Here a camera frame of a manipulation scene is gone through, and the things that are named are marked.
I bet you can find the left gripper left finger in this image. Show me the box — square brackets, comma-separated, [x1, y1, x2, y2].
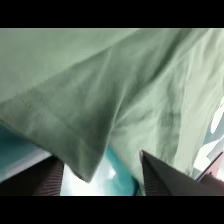
[0, 155, 65, 197]

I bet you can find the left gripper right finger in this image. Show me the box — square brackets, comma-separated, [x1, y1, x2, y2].
[139, 149, 224, 197]

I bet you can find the green T-shirt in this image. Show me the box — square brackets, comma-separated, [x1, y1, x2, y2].
[0, 27, 224, 197]

